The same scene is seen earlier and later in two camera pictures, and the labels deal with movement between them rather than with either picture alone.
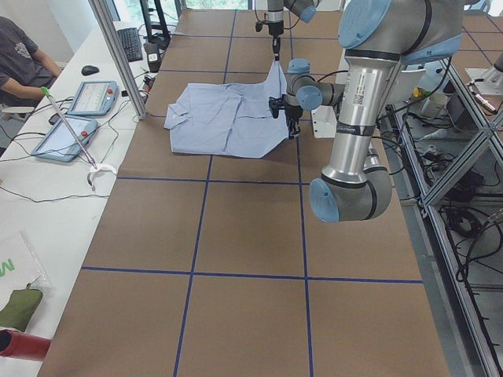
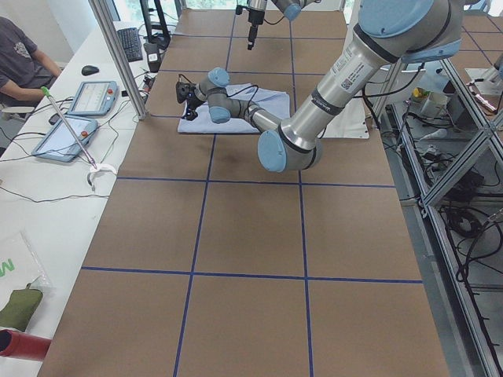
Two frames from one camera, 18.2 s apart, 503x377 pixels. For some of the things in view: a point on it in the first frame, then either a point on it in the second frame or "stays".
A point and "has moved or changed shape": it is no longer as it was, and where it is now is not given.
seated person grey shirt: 24,69 stays
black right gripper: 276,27 → 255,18
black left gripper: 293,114 → 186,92
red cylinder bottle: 23,345 stays
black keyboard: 130,38 stays
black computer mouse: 89,70 stays
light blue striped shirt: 227,118 has moved or changed shape
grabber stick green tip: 45,91 stays
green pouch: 20,307 stays
